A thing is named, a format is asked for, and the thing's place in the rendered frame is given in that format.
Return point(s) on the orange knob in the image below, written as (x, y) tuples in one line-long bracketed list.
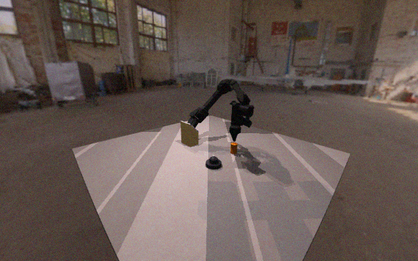
[(233, 148)]

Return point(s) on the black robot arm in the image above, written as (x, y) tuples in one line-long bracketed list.
[(243, 108)]

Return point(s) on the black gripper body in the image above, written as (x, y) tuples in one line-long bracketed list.
[(235, 121)]

